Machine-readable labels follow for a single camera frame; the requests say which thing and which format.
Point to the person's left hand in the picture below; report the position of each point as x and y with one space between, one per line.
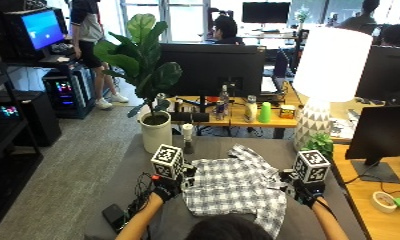
165 190

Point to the person's right hand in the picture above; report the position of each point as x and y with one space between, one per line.
307 195

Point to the grey white plaid shirt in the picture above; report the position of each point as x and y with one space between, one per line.
235 190

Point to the white marker cube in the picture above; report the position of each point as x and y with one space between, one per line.
167 161
311 166

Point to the small white-capped dark bottle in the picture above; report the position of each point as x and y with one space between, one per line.
187 138

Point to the small green leafy plant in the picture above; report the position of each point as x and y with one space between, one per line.
320 144

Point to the wooden desk with bottles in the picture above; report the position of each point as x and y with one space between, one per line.
235 120

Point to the small drink can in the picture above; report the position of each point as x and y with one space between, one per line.
219 110

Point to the black phone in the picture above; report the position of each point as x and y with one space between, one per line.
113 216

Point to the wooden desk with tape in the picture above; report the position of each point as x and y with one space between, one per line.
373 213

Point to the yellow small box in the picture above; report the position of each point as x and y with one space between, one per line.
287 111

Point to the green plastic cup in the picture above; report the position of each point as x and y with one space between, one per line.
265 112

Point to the white tape roll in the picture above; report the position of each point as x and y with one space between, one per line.
382 202

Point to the clear water bottle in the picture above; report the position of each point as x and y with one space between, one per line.
224 96

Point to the black monitor on flat stand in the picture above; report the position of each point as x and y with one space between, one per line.
381 136

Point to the black monitor with wide back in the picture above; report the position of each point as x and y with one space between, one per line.
211 70

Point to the large-leaf plant in white pot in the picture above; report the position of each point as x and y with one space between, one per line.
141 66

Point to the white shade patterned table lamp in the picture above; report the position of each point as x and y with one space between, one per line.
330 66

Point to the computer tower with coloured lights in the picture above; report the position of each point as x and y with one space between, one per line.
67 91

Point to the black monitor behind lamp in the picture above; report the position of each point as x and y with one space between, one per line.
384 73

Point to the black shelf rack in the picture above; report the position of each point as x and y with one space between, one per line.
7 150

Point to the black distant monitor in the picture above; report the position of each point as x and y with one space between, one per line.
265 12

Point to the monitor with blue screen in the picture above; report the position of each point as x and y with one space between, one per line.
40 30

